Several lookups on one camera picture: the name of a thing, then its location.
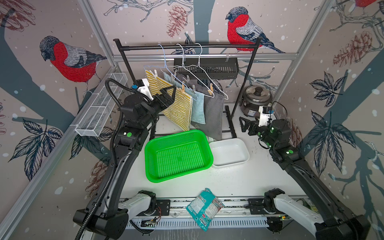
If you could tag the silver rice cooker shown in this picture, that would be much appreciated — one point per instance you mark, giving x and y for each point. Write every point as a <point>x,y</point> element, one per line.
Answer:
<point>252,98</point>

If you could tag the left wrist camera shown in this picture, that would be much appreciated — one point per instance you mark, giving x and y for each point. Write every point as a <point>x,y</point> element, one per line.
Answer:
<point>142,86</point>

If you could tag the black clothes rack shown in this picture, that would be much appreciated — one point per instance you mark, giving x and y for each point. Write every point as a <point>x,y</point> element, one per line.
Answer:
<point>229,114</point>

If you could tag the white wire hanger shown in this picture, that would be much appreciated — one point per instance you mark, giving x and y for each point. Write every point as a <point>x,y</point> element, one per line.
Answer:
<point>195,73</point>
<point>188,68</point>

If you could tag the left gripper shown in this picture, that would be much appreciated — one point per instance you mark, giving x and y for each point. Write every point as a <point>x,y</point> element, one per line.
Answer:
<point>169,100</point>

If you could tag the dark grey towel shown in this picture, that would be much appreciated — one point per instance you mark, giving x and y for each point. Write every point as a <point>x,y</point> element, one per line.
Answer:
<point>213,109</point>

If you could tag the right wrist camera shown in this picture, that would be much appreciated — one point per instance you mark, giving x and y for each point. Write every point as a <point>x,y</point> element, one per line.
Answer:
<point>265,115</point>

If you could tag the white plastic tray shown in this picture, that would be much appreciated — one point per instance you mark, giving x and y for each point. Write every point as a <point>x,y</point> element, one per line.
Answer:
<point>229,153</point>

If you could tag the white wire hanger rear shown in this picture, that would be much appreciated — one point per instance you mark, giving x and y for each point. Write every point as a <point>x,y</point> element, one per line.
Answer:
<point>188,68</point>

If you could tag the light blue towel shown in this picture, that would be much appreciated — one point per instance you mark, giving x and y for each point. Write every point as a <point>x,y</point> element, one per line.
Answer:
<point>198,115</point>

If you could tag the teal snack packet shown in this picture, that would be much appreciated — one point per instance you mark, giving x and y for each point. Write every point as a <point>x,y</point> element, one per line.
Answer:
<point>204,208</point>

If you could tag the green plastic basket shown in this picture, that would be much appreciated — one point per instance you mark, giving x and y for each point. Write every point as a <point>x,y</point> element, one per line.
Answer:
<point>177,155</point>

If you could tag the white wire hanger front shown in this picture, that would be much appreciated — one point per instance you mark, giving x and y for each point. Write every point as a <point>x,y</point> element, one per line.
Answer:
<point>195,73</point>

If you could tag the orange clothespin on grey towel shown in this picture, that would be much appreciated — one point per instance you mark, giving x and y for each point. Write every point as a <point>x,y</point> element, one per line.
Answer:
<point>211,90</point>

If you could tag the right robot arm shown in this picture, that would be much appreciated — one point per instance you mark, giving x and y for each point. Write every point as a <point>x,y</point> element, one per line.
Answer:
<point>333,220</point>

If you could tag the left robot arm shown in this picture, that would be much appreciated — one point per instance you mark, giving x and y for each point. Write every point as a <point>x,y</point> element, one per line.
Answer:
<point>138,114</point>

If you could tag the light blue wire hanger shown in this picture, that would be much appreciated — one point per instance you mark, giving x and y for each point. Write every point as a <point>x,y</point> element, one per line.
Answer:
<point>146,67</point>

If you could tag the black perforated wall basket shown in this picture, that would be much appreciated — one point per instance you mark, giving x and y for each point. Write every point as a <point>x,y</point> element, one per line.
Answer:
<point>207,68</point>

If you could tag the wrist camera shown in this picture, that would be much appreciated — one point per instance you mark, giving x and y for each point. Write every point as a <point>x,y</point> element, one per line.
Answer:
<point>142,86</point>
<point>265,115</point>

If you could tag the white wire mesh shelf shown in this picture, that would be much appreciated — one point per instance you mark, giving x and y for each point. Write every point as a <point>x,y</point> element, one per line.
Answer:
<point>95,118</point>

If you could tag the yellow striped towel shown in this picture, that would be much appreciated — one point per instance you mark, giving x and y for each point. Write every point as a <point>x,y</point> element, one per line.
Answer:
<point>180,112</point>

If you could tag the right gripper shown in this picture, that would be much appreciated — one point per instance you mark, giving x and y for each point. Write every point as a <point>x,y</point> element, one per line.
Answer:
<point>248,126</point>

